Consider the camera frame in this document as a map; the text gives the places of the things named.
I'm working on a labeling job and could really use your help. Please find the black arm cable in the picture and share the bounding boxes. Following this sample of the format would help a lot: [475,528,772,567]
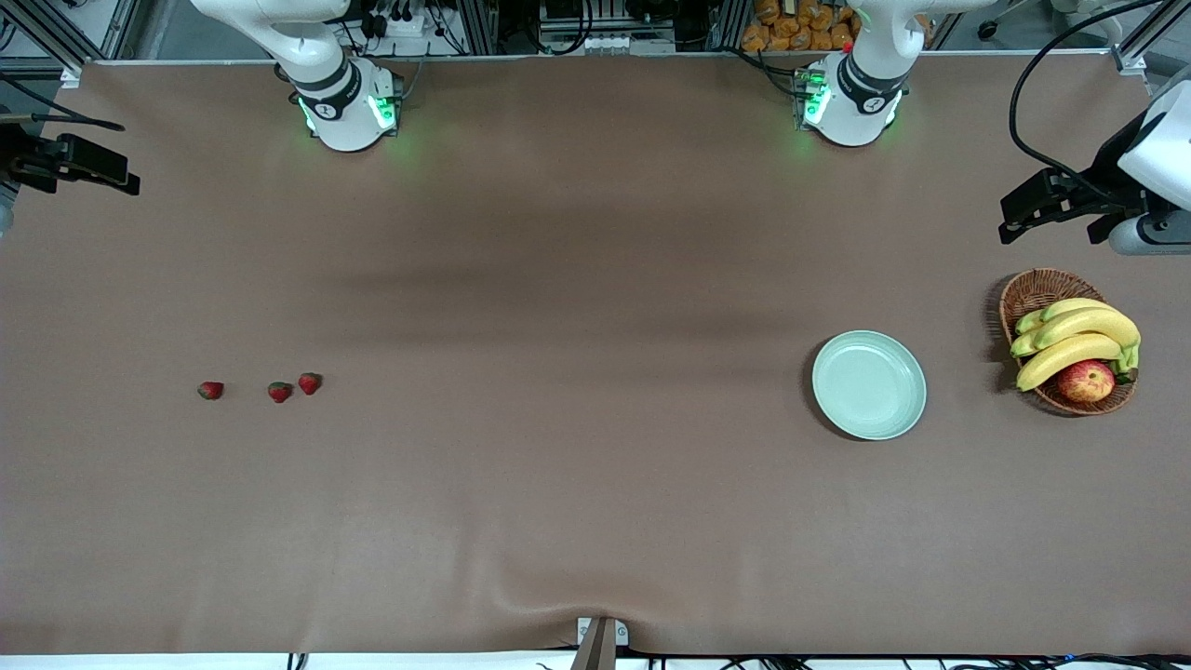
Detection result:
[1010,0,1169,204]
[0,73,127,133]

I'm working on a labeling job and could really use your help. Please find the grey metal camera mount bracket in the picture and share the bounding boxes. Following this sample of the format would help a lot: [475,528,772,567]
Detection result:
[569,617,630,670]

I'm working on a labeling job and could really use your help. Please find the pale green round plate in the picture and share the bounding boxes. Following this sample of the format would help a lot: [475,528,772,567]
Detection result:
[811,330,928,441]

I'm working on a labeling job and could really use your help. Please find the brown wicker basket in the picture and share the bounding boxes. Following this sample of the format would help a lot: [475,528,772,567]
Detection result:
[998,268,1140,417]

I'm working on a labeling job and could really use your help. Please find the white power strip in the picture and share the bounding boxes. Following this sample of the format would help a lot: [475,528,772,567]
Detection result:
[368,0,431,40]

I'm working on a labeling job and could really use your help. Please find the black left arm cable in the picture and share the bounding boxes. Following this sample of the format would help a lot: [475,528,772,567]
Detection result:
[1010,0,1169,204]

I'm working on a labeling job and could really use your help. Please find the yellow banana bunch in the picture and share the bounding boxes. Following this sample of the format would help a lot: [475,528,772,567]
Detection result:
[1010,298,1143,393]

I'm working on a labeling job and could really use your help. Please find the orange packaged bread pile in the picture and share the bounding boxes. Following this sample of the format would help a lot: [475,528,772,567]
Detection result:
[741,0,862,53]

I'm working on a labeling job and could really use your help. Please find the aluminium frame post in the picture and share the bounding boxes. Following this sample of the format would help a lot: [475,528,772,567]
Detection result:
[1112,0,1191,94]
[0,0,87,89]

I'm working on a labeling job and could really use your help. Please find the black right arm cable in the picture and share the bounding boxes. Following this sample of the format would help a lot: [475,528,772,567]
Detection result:
[0,73,127,133]

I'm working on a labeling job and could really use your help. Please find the brown table cloth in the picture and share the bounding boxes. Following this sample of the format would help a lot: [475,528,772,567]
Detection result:
[0,51,1191,657]

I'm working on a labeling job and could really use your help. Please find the red apple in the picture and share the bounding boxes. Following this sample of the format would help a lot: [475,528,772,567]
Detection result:
[1057,359,1117,404]

